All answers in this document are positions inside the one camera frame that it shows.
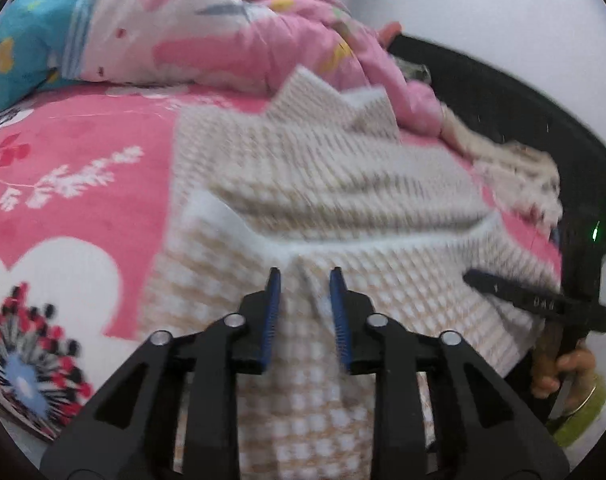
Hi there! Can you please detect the beige houndstooth knit cardigan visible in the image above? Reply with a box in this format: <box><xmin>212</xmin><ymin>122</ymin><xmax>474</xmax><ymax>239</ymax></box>
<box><xmin>138</xmin><ymin>70</ymin><xmax>560</xmax><ymax>479</ymax></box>

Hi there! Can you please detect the person right hand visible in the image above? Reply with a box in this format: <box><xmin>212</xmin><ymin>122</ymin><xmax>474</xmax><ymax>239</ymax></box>
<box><xmin>531</xmin><ymin>339</ymin><xmax>596</xmax><ymax>415</ymax></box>

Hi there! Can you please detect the black upholstered headboard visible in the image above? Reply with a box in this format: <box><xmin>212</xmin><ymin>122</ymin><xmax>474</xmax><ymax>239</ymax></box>
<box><xmin>388</xmin><ymin>35</ymin><xmax>606</xmax><ymax>296</ymax></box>

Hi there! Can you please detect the pink floral bed blanket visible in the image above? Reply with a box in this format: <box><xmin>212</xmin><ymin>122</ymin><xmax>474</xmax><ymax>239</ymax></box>
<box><xmin>0</xmin><ymin>81</ymin><xmax>565</xmax><ymax>441</ymax></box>

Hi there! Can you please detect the coral cloth on headboard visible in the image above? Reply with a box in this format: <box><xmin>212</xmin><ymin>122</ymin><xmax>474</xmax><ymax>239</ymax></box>
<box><xmin>378</xmin><ymin>22</ymin><xmax>402</xmax><ymax>48</ymax></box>

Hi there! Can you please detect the pink cartoon print duvet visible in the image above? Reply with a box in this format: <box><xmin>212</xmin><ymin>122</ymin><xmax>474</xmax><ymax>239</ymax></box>
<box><xmin>0</xmin><ymin>0</ymin><xmax>443</xmax><ymax>136</ymax></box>

